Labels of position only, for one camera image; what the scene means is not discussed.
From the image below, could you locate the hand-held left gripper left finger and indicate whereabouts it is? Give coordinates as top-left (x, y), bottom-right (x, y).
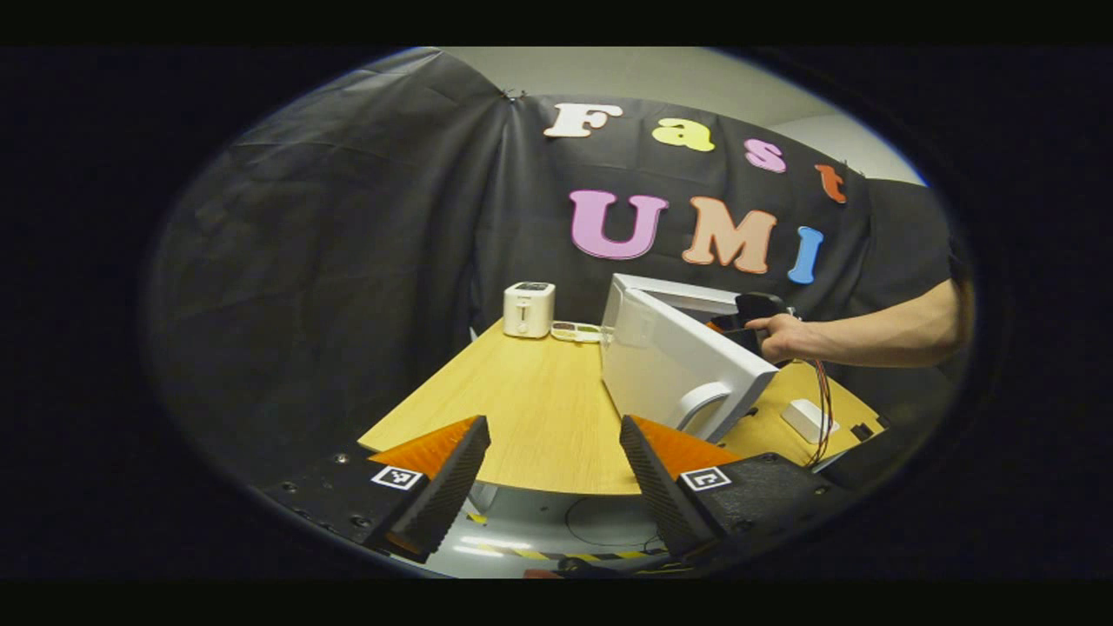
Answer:
top-left (261, 415), bottom-right (492, 564)

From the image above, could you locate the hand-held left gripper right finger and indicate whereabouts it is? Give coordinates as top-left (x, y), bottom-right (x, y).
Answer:
top-left (619, 415), bottom-right (857, 562)

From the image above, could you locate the white microwave oven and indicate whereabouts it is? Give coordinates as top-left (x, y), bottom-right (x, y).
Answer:
top-left (598, 273), bottom-right (796, 444)

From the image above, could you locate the white plastic tray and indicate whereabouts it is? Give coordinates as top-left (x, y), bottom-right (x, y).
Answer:
top-left (780, 398), bottom-right (840, 445)

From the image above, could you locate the white toaster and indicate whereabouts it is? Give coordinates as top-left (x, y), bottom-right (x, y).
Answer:
top-left (503, 281), bottom-right (557, 340)

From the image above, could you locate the black backdrop cloth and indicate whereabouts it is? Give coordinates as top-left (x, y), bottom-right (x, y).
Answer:
top-left (143, 48), bottom-right (966, 488)

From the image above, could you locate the thin black cable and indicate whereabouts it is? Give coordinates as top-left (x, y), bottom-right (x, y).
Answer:
top-left (563, 496), bottom-right (662, 549)

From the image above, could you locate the red cable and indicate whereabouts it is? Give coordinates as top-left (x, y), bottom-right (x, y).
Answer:
top-left (804, 358), bottom-right (834, 470)

